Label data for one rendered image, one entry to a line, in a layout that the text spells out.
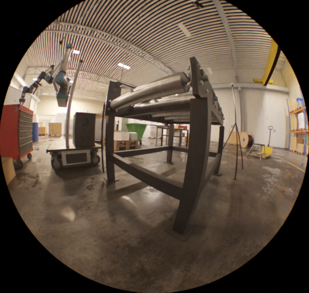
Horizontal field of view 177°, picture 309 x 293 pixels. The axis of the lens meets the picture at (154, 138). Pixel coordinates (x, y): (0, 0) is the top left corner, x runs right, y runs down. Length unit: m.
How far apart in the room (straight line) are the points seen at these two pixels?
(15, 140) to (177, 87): 2.05
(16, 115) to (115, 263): 1.93
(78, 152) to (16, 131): 1.16
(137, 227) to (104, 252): 0.27
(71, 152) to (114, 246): 1.27
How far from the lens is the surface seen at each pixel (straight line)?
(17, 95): 4.91
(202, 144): 0.40
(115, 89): 1.23
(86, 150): 1.59
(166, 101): 0.88
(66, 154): 1.56
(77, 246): 0.71
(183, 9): 8.42
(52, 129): 9.01
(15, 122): 1.95
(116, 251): 0.65
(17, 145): 1.94
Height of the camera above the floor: 0.59
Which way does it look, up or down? 4 degrees down
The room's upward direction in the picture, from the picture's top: 3 degrees clockwise
